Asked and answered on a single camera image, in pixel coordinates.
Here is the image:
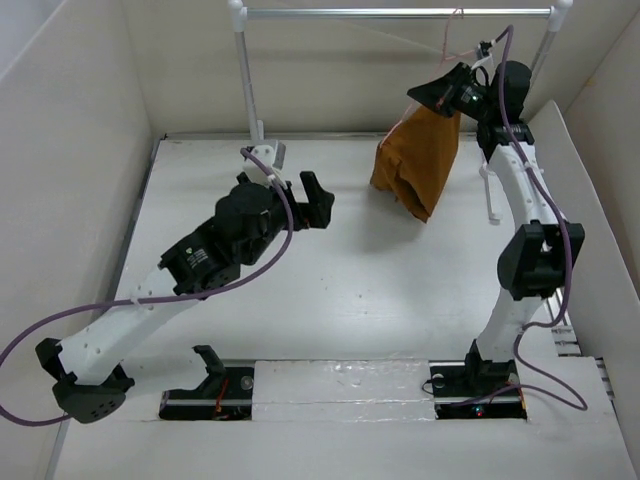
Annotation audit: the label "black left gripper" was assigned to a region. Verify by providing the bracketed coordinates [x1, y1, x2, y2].
[242, 171, 333, 267]

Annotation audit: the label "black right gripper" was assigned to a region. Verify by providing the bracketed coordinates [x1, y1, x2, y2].
[408, 59, 497, 121]

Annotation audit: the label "pink wire hanger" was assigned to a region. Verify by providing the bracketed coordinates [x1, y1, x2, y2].
[380, 5, 494, 146]

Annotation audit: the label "brown trousers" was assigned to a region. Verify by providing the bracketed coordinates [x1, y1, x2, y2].
[370, 107, 461, 223]

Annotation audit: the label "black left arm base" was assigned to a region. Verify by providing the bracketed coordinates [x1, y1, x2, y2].
[158, 345, 255, 421]

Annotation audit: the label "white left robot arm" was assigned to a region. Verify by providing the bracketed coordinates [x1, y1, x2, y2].
[35, 171, 335, 424]

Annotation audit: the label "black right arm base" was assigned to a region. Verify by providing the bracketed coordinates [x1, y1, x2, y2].
[422, 348, 527, 420]

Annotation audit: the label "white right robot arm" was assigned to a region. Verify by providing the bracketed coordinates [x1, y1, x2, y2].
[408, 61, 585, 394]

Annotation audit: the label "white foam board strip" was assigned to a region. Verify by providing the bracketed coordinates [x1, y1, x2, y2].
[252, 359, 435, 423]

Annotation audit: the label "silver white clothes rack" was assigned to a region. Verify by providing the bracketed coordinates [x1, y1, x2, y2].
[226, 0, 574, 222]

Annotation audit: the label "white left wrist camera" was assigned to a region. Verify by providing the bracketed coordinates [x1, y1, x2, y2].
[243, 140, 286, 188]

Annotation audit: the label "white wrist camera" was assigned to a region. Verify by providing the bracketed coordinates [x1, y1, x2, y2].
[471, 39, 498, 71]
[243, 140, 286, 188]

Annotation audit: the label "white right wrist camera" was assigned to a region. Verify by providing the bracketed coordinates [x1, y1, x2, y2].
[471, 39, 498, 71]

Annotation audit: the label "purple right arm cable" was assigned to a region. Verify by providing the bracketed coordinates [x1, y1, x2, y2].
[452, 25, 589, 411]

